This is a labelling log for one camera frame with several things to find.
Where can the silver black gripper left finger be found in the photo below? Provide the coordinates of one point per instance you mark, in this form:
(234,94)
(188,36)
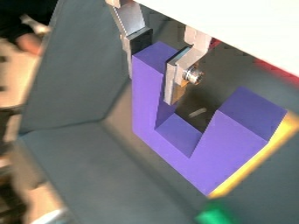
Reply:
(135,34)

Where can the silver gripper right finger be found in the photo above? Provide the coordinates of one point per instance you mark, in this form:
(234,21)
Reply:
(182,66)

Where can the purple U-shaped block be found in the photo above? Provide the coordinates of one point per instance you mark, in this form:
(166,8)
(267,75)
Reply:
(210,156)

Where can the yellow long bar block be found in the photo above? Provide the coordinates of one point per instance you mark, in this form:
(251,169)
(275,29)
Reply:
(286,130)

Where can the green block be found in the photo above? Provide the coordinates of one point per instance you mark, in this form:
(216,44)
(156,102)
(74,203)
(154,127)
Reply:
(215,214)

